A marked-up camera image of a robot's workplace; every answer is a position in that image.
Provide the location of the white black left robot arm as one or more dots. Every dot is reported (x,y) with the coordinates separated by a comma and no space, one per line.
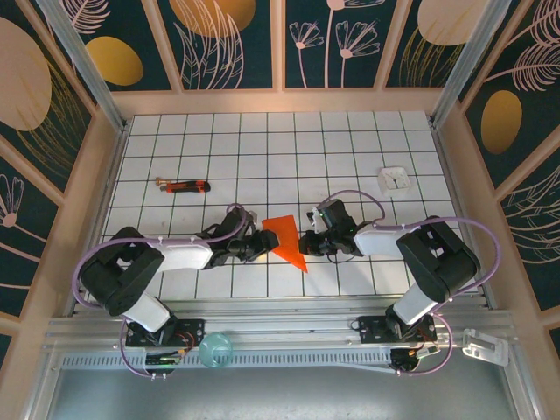
(118,280)

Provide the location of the orange black utility knife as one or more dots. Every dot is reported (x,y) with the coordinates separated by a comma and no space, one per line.
(188,187)

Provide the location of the aluminium side rail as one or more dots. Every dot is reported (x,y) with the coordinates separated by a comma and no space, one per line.
(451,175)
(111,175)

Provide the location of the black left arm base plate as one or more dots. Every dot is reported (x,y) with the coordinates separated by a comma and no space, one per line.
(194,328)

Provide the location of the aluminium corner post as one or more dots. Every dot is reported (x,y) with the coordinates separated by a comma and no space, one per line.
(89,70)
(474,61)

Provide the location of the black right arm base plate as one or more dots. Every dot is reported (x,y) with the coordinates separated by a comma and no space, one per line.
(372,330)

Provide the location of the clear teal glass bowl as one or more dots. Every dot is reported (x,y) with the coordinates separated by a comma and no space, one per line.
(214,350)

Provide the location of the small black circuit board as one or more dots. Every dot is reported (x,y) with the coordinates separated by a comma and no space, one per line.
(411,356)
(164,359)

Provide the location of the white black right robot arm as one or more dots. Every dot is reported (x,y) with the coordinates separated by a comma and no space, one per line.
(442,262)

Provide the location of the white square clock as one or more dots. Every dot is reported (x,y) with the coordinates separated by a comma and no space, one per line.
(394,181)

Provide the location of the aluminium front rail frame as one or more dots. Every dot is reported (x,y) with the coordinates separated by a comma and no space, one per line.
(280,326)

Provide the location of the white bracket clip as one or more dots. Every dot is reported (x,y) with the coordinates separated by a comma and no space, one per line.
(485,345)

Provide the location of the orange cloth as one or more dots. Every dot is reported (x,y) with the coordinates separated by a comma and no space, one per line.
(284,236)

